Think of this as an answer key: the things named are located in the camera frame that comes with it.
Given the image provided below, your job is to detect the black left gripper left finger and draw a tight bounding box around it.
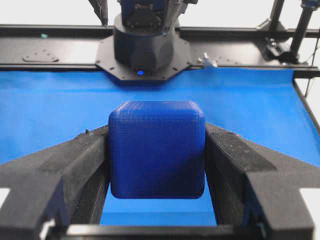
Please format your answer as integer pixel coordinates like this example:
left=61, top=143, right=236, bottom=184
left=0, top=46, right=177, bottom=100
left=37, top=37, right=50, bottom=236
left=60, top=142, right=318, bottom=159
left=0, top=126, right=109, bottom=240

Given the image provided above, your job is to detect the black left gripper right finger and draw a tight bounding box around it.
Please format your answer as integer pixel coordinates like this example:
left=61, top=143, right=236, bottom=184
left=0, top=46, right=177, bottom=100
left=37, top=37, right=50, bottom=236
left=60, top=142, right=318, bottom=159
left=205, top=123, right=320, bottom=240

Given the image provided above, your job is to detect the blue block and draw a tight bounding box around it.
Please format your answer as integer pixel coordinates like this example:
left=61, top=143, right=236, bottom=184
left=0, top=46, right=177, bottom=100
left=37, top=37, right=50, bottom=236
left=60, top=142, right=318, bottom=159
left=108, top=101, right=206, bottom=199

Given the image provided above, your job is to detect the blue table cloth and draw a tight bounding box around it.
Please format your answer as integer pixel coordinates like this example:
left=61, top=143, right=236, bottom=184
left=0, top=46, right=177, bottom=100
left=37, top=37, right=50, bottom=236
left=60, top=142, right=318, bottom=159
left=0, top=67, right=320, bottom=240

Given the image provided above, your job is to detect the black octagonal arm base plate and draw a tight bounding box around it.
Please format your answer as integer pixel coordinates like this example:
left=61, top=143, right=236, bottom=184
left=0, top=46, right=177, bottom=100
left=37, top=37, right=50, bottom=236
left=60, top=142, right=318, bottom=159
left=95, top=28, right=192, bottom=84

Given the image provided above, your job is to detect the black camera stand pole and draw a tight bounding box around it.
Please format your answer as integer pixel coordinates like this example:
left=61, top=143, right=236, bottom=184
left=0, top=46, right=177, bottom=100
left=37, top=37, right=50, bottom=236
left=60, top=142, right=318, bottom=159
left=286, top=0, right=320, bottom=64

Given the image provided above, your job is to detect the black aluminium table frame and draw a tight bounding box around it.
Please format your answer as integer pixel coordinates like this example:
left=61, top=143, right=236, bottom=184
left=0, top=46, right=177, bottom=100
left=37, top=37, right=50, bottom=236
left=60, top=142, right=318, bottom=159
left=0, top=23, right=320, bottom=126

